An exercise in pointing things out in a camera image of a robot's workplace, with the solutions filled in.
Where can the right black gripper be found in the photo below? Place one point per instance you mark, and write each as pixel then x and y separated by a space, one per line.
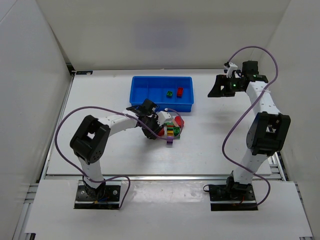
pixel 222 85

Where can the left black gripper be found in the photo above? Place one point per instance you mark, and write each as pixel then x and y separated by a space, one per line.
pixel 152 128

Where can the red oval lego brick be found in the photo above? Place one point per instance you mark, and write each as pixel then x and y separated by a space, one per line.
pixel 179 121

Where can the small green lego brick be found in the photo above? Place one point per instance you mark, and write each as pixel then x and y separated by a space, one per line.
pixel 169 94

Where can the red toothed lego brick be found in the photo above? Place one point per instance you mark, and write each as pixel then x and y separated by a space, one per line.
pixel 162 133

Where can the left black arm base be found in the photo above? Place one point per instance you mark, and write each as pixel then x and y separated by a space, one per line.
pixel 105 197

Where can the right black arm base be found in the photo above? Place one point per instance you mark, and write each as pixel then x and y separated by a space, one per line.
pixel 223 200

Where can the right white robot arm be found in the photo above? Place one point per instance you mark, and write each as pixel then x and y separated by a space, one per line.
pixel 269 129

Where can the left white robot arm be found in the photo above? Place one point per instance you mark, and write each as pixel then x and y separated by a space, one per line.
pixel 90 139

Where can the stacked multicolour lego column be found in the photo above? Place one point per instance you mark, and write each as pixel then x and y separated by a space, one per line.
pixel 169 133

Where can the blue divided plastic bin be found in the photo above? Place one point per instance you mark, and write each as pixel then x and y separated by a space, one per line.
pixel 155 89

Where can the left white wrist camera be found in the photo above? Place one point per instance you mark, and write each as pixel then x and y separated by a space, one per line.
pixel 163 117

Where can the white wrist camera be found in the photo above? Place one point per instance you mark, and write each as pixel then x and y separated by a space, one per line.
pixel 163 117
pixel 229 68

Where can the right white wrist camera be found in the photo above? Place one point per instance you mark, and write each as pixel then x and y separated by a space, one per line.
pixel 229 68

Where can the aluminium front rail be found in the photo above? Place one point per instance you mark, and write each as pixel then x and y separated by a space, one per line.
pixel 274 176

